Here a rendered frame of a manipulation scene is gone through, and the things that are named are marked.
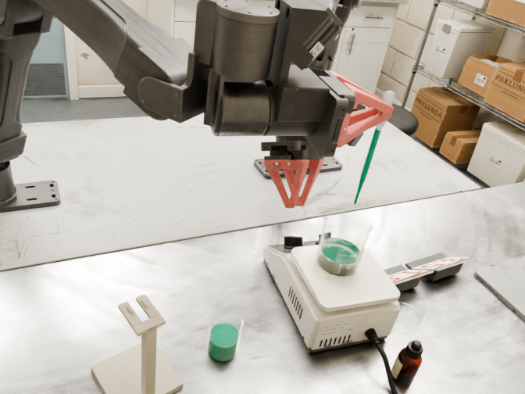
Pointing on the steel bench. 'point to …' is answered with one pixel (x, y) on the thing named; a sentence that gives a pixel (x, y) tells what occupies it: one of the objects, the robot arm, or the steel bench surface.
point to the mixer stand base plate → (506, 283)
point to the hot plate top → (314, 277)
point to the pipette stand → (138, 359)
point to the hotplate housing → (290, 281)
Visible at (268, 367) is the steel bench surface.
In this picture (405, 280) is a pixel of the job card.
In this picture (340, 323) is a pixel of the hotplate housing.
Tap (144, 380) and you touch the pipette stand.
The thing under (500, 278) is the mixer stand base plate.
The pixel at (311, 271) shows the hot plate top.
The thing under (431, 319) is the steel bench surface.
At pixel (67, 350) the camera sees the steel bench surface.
